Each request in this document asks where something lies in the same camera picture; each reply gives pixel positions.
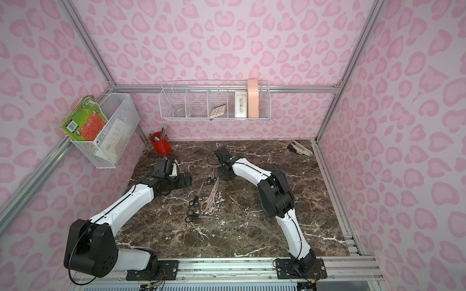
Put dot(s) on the white patterned card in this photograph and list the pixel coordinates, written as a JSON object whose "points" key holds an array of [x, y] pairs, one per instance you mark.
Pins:
{"points": [[241, 104]]}

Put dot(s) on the white wire shelf basket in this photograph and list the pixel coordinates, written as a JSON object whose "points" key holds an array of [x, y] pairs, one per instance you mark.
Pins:
{"points": [[199, 99]]}

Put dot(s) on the white paper sheet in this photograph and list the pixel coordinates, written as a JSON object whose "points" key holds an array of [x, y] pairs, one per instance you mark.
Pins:
{"points": [[112, 145]]}

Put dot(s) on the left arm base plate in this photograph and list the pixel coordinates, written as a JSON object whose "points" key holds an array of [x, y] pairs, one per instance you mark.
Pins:
{"points": [[156, 270]]}

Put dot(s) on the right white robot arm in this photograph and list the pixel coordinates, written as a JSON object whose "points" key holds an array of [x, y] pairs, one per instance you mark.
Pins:
{"points": [[276, 199]]}

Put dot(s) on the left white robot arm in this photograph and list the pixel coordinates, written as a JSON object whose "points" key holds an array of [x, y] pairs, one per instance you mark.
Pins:
{"points": [[91, 248]]}

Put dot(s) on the white black stapler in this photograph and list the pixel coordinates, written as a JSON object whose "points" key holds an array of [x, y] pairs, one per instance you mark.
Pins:
{"points": [[299, 149]]}

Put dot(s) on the green red booklet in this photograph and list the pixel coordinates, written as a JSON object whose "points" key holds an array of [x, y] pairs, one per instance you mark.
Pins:
{"points": [[86, 121]]}

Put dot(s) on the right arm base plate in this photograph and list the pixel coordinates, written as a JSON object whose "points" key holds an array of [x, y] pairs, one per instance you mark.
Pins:
{"points": [[292, 269]]}

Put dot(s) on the small brown calculator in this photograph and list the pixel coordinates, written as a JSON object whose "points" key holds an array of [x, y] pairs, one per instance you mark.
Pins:
{"points": [[218, 111]]}

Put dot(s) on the red pen cup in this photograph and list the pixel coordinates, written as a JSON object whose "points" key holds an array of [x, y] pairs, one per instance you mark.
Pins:
{"points": [[161, 145]]}

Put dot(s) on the small dark scissors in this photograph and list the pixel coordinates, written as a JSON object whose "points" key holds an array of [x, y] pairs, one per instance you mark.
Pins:
{"points": [[212, 179]]}

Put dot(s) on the clear tape roll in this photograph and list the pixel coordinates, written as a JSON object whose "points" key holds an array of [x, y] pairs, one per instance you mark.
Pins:
{"points": [[179, 112]]}

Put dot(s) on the white wire wall basket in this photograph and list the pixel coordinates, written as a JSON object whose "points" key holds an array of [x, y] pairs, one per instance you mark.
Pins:
{"points": [[114, 106]]}

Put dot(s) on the black scissors sideways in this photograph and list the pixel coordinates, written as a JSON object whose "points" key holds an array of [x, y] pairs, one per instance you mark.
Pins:
{"points": [[192, 216]]}

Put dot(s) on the pink rectangular box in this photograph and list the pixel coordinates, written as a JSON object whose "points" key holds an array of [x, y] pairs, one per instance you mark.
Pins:
{"points": [[253, 98]]}

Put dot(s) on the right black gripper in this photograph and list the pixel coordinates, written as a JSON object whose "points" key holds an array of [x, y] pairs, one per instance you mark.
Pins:
{"points": [[225, 172]]}

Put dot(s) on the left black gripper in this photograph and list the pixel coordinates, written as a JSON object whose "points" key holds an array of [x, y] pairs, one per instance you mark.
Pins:
{"points": [[182, 180]]}

